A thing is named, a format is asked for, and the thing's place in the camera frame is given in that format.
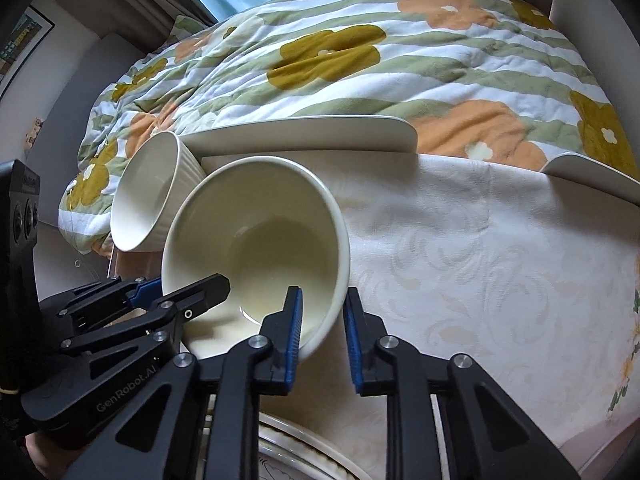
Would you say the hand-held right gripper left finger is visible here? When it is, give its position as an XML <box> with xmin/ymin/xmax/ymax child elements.
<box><xmin>62</xmin><ymin>285</ymin><xmax>306</xmax><ymax>480</ymax></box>

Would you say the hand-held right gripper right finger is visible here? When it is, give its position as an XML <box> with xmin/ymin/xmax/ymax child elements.
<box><xmin>343</xmin><ymin>286</ymin><xmax>582</xmax><ymax>480</ymax></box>

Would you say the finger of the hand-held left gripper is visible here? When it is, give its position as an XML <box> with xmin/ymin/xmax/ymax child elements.
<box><xmin>59</xmin><ymin>273</ymin><xmax>232</xmax><ymax>357</ymax></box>
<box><xmin>40</xmin><ymin>275</ymin><xmax>164</xmax><ymax>334</ymax></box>

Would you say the cream smooth bowl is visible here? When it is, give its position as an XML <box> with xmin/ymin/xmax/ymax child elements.
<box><xmin>161</xmin><ymin>156</ymin><xmax>351</xmax><ymax>364</ymax></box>

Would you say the white plate with dark rim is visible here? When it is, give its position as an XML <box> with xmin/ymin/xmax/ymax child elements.
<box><xmin>200</xmin><ymin>411</ymin><xmax>392</xmax><ymax>480</ymax></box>

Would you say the person's left hand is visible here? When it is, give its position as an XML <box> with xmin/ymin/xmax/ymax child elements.
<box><xmin>26</xmin><ymin>435</ymin><xmax>77</xmax><ymax>480</ymax></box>

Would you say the white ribbed bowl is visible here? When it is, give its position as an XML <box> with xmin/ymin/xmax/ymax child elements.
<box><xmin>109</xmin><ymin>130</ymin><xmax>207</xmax><ymax>254</ymax></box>

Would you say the white patterned tablecloth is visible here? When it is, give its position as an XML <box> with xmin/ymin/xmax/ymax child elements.
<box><xmin>112</xmin><ymin>152</ymin><xmax>640</xmax><ymax>480</ymax></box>

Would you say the white rectangular tray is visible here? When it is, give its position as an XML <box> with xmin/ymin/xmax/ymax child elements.
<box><xmin>183</xmin><ymin>115</ymin><xmax>419</xmax><ymax>157</ymax></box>
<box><xmin>542</xmin><ymin>152</ymin><xmax>640</xmax><ymax>196</ymax></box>

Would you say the framed houses picture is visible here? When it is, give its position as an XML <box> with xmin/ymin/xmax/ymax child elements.
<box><xmin>0</xmin><ymin>4</ymin><xmax>55</xmax><ymax>107</ymax></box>

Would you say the floral striped blanket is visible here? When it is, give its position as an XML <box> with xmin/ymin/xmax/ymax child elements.
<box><xmin>57</xmin><ymin>0</ymin><xmax>640</xmax><ymax>257</ymax></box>

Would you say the striped green pillow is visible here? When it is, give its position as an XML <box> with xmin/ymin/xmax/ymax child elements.
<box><xmin>169</xmin><ymin>13</ymin><xmax>212</xmax><ymax>42</ymax></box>

